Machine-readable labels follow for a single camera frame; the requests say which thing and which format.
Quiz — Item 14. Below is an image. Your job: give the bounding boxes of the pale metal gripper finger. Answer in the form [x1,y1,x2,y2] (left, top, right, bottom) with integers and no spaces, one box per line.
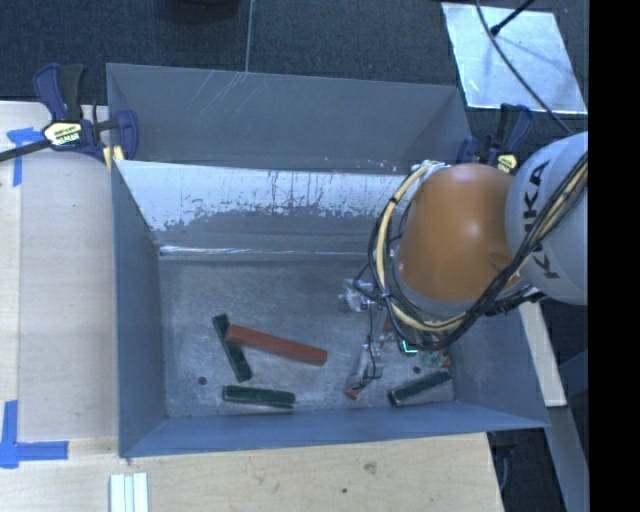
[338,278,385,315]
[343,345,372,395]

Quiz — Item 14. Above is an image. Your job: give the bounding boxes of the grey metal bin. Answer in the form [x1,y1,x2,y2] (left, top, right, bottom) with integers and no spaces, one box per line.
[105,62,552,459]

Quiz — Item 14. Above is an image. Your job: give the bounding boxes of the pale wood board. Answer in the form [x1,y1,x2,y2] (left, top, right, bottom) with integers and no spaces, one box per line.
[17,149,121,444]

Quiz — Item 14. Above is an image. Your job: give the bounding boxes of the dark green flat block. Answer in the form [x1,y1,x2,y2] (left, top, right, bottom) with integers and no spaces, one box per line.
[387,369,454,408]
[222,384,297,410]
[211,313,254,384]

